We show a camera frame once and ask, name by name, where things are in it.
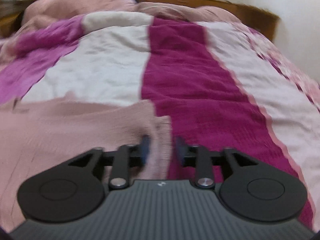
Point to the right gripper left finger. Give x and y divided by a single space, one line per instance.
125 158

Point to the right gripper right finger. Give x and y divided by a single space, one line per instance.
198 157

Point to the pink knit cardigan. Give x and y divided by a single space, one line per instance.
38 136

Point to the patchwork magenta white bedspread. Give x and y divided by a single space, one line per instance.
221 83

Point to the dusty pink quilt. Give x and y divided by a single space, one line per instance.
42 13

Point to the dark wooden headboard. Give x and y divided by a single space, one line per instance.
11 15

